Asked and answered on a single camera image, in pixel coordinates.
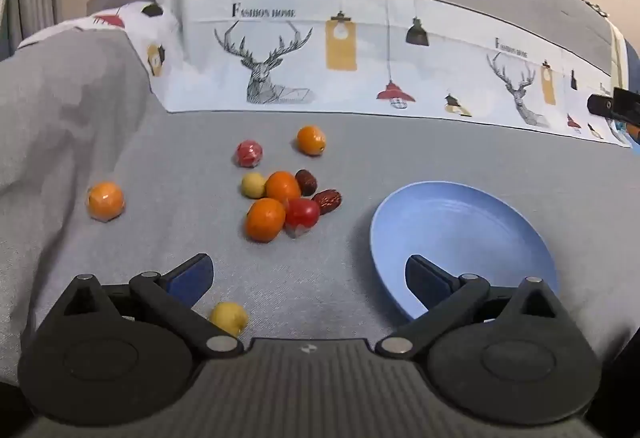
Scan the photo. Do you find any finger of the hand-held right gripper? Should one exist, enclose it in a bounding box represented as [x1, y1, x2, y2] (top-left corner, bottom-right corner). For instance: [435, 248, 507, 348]
[587, 87, 640, 124]

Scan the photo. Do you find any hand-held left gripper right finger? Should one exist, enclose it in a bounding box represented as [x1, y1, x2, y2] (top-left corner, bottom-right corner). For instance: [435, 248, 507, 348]
[375, 254, 577, 361]

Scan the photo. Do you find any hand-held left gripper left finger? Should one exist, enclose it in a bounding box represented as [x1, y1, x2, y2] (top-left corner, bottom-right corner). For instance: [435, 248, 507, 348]
[42, 254, 246, 360]

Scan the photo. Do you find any yellow round fruit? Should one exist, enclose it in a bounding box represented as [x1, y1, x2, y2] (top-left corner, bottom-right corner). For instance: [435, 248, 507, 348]
[241, 172, 267, 199]
[209, 302, 249, 336]

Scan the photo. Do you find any blue plastic plate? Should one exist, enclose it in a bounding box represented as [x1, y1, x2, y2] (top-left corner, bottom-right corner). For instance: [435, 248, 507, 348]
[370, 181, 559, 321]

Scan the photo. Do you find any bare orange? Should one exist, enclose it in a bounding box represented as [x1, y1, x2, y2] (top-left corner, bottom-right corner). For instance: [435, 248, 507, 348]
[244, 198, 286, 243]
[265, 171, 302, 203]

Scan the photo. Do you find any plastic orange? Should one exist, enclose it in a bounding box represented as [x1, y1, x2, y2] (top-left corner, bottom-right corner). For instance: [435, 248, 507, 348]
[296, 126, 327, 157]
[86, 181, 126, 222]

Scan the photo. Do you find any dark red jujube date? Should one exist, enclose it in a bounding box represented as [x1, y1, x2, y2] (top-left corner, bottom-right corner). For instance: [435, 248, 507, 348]
[294, 169, 319, 197]
[312, 189, 343, 216]

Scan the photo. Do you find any plastic red tomato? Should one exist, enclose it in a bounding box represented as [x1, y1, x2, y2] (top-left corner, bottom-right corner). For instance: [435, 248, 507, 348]
[284, 198, 321, 239]

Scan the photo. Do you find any red plastic ball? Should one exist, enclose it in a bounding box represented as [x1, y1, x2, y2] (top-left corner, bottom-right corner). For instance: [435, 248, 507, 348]
[235, 140, 264, 169]

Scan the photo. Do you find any blue pillow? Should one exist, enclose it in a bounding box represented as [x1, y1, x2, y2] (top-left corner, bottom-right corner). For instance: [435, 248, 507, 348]
[625, 35, 640, 93]

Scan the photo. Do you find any grey bed sheet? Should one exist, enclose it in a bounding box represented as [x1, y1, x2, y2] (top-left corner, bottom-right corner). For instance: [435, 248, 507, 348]
[0, 30, 640, 438]

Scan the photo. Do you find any grey deer print quilt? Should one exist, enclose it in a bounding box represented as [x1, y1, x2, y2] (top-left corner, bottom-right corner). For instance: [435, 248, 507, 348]
[55, 0, 640, 149]

